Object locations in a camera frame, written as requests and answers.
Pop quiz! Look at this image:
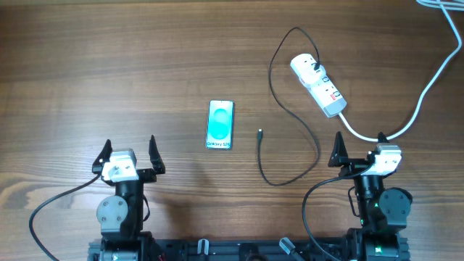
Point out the white power strip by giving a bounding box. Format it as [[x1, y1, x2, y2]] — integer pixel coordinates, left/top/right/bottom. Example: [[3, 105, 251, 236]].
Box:
[[290, 54, 347, 117]]

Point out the white power strip cord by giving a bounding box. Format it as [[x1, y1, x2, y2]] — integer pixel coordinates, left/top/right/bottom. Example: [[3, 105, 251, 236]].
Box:
[[338, 0, 463, 143]]

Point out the black USB charging cable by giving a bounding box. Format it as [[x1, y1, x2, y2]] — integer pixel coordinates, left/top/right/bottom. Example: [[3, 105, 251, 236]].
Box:
[[256, 26, 322, 187]]

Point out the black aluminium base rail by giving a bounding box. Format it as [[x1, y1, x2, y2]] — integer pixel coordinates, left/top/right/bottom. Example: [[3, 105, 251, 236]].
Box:
[[86, 237, 411, 261]]

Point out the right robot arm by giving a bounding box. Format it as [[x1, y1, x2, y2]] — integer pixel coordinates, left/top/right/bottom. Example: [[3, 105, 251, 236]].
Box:
[[328, 132, 413, 261]]

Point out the Galaxy smartphone teal screen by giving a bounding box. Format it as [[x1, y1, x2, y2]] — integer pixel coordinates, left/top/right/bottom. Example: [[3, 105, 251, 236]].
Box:
[[206, 100, 234, 150]]

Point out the white USB charger plug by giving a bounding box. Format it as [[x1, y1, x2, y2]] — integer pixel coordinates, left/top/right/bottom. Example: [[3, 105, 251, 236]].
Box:
[[299, 65, 326, 88]]

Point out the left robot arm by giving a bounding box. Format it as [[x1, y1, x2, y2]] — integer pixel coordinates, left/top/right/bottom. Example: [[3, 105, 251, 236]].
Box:
[[88, 136, 165, 261]]

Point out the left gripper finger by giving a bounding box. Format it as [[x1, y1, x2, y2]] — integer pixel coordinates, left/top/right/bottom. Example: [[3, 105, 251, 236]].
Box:
[[93, 139, 112, 168], [149, 135, 165, 170]]

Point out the white cables top corner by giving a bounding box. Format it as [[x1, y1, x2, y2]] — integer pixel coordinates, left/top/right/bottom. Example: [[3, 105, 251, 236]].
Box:
[[415, 0, 464, 12]]

